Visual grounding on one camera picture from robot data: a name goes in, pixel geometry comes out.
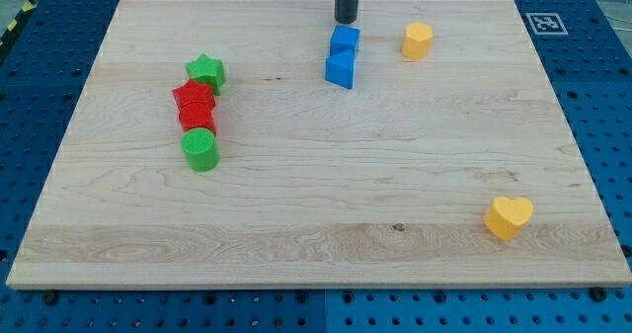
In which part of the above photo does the blue cube block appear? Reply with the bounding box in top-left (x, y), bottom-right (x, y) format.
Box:
top-left (329, 25), bottom-right (360, 55)

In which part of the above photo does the blue triangle block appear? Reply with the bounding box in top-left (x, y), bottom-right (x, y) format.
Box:
top-left (325, 49), bottom-right (356, 89)

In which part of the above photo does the wooden board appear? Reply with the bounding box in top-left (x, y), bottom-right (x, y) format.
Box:
top-left (7, 0), bottom-right (631, 290)

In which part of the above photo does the green cylinder block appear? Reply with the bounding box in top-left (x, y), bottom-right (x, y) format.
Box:
top-left (181, 127), bottom-right (220, 172)

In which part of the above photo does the red cylinder block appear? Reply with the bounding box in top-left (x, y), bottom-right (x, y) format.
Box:
top-left (179, 102), bottom-right (216, 134)

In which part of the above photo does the green star block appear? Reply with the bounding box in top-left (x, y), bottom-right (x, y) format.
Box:
top-left (186, 53), bottom-right (226, 95)

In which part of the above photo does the red pentagon block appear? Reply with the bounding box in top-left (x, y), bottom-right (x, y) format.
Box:
top-left (172, 79), bottom-right (216, 111)

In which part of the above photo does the yellow hexagon block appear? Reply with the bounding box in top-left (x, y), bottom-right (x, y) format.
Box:
top-left (401, 23), bottom-right (434, 60)

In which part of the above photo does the yellow heart block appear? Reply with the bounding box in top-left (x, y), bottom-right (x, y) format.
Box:
top-left (483, 197), bottom-right (534, 241)

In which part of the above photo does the white fiducial marker tag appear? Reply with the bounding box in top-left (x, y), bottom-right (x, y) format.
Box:
top-left (525, 12), bottom-right (568, 36)

